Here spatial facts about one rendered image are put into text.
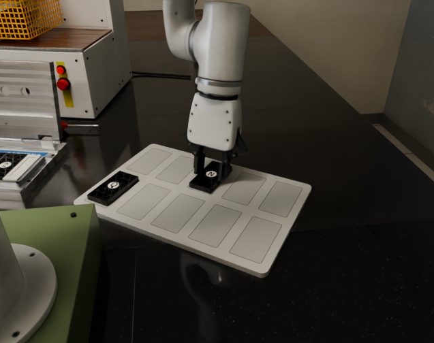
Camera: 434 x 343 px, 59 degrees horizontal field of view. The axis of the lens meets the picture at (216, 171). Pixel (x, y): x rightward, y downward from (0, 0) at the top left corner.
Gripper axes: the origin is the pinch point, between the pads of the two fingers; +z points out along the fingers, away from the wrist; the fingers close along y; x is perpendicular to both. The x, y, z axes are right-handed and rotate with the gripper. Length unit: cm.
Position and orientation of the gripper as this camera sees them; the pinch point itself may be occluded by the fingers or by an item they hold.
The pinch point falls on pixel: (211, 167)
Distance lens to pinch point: 80.3
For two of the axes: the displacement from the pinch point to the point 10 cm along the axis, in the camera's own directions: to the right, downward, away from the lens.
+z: -1.0, 9.2, 3.8
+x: 4.6, -3.0, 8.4
